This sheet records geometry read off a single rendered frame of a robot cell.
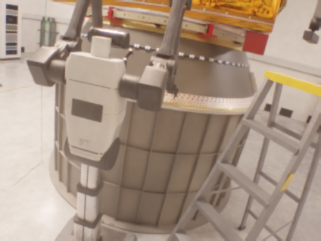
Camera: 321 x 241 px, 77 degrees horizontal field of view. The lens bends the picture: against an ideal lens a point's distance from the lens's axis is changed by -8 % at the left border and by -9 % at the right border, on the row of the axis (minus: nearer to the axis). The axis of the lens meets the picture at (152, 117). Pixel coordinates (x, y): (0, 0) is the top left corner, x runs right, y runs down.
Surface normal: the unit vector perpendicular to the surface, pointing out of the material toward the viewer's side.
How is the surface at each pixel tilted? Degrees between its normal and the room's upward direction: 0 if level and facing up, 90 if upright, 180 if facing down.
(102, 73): 90
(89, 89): 90
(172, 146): 90
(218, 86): 62
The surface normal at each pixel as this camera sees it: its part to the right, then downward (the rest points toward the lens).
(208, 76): 0.35, -0.08
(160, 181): 0.08, 0.36
